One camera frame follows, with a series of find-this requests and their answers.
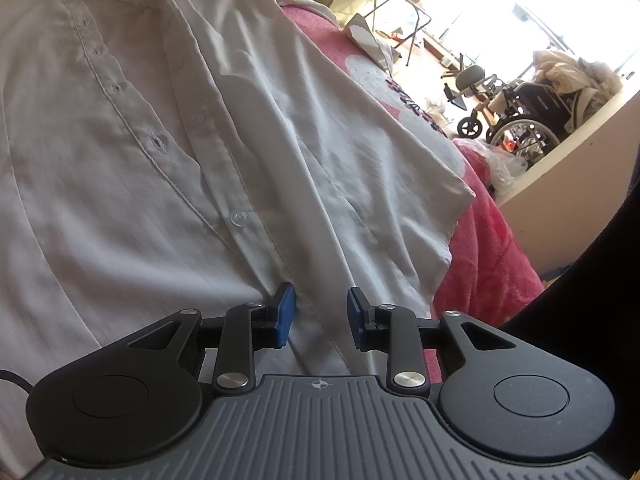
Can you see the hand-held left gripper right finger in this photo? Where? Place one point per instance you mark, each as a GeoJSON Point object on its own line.
{"type": "Point", "coordinates": [356, 317]}

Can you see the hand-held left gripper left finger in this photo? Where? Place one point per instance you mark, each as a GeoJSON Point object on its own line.
{"type": "Point", "coordinates": [285, 317]}

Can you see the white button shirt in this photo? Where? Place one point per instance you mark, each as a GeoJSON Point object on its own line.
{"type": "Point", "coordinates": [150, 185]}

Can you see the pink floral blanket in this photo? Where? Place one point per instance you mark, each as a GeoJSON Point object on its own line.
{"type": "Point", "coordinates": [480, 260]}

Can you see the clear plastic bag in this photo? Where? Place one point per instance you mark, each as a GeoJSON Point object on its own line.
{"type": "Point", "coordinates": [500, 160]}

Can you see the person's black clothing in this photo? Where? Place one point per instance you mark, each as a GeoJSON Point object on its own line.
{"type": "Point", "coordinates": [590, 285]}

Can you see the walker chair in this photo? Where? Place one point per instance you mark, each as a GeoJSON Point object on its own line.
{"type": "Point", "coordinates": [470, 85]}

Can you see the grey folded paper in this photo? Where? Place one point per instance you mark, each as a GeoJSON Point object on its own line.
{"type": "Point", "coordinates": [367, 40]}

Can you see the wheelchair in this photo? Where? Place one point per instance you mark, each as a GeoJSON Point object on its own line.
{"type": "Point", "coordinates": [535, 105]}

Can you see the folding table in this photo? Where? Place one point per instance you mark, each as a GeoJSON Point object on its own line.
{"type": "Point", "coordinates": [405, 5]}

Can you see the heap of pale cloth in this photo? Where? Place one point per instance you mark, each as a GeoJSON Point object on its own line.
{"type": "Point", "coordinates": [575, 75]}

